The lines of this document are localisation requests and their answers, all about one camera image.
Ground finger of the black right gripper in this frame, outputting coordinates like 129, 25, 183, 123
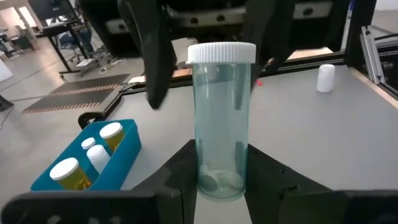
245, 12, 296, 86
119, 12, 177, 110

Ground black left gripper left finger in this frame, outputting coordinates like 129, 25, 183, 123
0, 139, 198, 224

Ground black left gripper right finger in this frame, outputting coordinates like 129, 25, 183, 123
244, 144, 398, 224

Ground white opaque pill bottle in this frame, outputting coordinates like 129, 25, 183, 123
86, 144, 112, 174
316, 63, 336, 93

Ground orange pill bottle white cap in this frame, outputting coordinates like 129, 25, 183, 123
99, 121, 126, 152
49, 157, 93, 191

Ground small white pill bottle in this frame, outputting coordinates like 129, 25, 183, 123
80, 137, 97, 151

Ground clear teal pill bottle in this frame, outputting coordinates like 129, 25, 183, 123
185, 42, 257, 202

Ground blue plastic bin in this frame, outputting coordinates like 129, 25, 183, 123
30, 118, 142, 192

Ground wooden base board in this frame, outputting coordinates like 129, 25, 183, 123
286, 46, 334, 61

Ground blue office chair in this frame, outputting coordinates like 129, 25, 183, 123
58, 29, 95, 68

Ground black striped floor mat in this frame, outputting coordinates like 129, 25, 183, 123
21, 73, 131, 115

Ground black work table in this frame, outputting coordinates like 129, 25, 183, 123
41, 18, 94, 75

